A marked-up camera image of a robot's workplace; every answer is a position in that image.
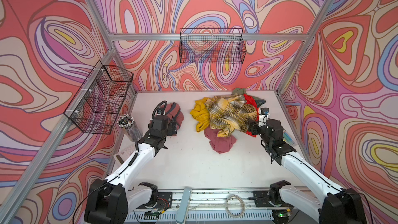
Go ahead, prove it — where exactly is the maroon printed t-shirt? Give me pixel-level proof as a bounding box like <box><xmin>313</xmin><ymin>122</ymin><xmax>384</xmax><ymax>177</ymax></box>
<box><xmin>157</xmin><ymin>102</ymin><xmax>184</xmax><ymax>136</ymax></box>

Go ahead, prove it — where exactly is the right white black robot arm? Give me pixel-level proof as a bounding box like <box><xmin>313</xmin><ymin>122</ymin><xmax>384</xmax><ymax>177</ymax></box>
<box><xmin>249</xmin><ymin>108</ymin><xmax>367</xmax><ymax>224</ymax></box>

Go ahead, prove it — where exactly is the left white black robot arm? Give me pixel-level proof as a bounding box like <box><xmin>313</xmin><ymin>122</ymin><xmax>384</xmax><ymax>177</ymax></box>
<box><xmin>84</xmin><ymin>101</ymin><xmax>184</xmax><ymax>224</ymax></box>

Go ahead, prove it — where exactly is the dark green cloth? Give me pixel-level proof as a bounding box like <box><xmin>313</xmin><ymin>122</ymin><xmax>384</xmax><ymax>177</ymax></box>
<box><xmin>255</xmin><ymin>98</ymin><xmax>266</xmax><ymax>108</ymax></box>

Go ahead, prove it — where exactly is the bright red cloth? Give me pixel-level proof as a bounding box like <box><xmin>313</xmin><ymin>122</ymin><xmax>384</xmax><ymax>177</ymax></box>
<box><xmin>243</xmin><ymin>93</ymin><xmax>259</xmax><ymax>138</ymax></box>

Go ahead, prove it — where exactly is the mustard yellow cloth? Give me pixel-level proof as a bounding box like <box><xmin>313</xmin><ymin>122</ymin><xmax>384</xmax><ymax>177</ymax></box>
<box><xmin>190</xmin><ymin>97</ymin><xmax>210</xmax><ymax>132</ymax></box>

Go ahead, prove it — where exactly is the plain maroon cloth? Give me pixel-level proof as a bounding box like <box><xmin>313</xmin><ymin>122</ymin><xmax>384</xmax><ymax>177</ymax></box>
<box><xmin>204</xmin><ymin>127</ymin><xmax>237</xmax><ymax>154</ymax></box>

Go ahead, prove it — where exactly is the olive grey cloth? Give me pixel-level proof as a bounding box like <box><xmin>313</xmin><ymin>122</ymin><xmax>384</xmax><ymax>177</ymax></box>
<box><xmin>232</xmin><ymin>88</ymin><xmax>246</xmax><ymax>95</ymax></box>

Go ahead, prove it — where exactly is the colourful striped booklet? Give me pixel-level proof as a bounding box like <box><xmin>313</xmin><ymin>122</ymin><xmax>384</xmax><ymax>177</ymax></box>
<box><xmin>283</xmin><ymin>130</ymin><xmax>297</xmax><ymax>147</ymax></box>

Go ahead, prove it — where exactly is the clear cup of pens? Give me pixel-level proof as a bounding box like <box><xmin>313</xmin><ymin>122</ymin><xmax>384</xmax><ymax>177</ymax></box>
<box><xmin>117</xmin><ymin>114</ymin><xmax>142</xmax><ymax>142</ymax></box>

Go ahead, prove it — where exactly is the yellow plaid flannel shirt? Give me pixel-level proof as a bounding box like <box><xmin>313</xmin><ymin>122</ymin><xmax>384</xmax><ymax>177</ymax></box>
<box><xmin>205</xmin><ymin>95</ymin><xmax>258</xmax><ymax>138</ymax></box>

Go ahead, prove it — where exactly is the white desk calculator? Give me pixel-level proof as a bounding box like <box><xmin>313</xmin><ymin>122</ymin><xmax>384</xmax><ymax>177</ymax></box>
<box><xmin>114</xmin><ymin>145</ymin><xmax>135</xmax><ymax>167</ymax></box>

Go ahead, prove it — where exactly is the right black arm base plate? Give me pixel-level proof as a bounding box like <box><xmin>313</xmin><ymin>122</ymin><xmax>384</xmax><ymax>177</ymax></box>
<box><xmin>252</xmin><ymin>190</ymin><xmax>297</xmax><ymax>209</ymax></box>

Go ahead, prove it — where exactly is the left black wire basket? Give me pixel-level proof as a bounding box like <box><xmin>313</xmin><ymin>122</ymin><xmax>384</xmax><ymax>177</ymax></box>
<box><xmin>64</xmin><ymin>61</ymin><xmax>134</xmax><ymax>135</ymax></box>

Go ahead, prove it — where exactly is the black wire basket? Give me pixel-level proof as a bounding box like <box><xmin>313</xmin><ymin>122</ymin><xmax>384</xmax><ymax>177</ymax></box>
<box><xmin>179</xmin><ymin>27</ymin><xmax>247</xmax><ymax>64</ymax></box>
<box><xmin>64</xmin><ymin>61</ymin><xmax>134</xmax><ymax>135</ymax></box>

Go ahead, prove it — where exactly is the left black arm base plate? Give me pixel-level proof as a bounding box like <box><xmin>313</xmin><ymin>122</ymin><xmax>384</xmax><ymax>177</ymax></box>
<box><xmin>137</xmin><ymin>191</ymin><xmax>173</xmax><ymax>209</ymax></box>

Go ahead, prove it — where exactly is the coiled beige cable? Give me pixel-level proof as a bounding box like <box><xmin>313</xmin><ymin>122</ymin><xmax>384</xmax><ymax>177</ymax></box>
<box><xmin>225</xmin><ymin>194</ymin><xmax>246</xmax><ymax>219</ymax></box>

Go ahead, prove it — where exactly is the aluminium front rail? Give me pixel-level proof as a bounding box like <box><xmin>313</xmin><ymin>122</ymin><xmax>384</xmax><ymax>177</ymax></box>
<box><xmin>124</xmin><ymin>186</ymin><xmax>343</xmax><ymax>212</ymax></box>

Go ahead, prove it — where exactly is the grey rail handle bracket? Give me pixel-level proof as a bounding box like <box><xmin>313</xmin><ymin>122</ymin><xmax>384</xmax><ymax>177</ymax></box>
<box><xmin>176</xmin><ymin>187</ymin><xmax>192</xmax><ymax>224</ymax></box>

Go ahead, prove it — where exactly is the back black wire basket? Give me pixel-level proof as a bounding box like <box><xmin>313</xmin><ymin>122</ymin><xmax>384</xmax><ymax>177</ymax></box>
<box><xmin>179</xmin><ymin>27</ymin><xmax>247</xmax><ymax>64</ymax></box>

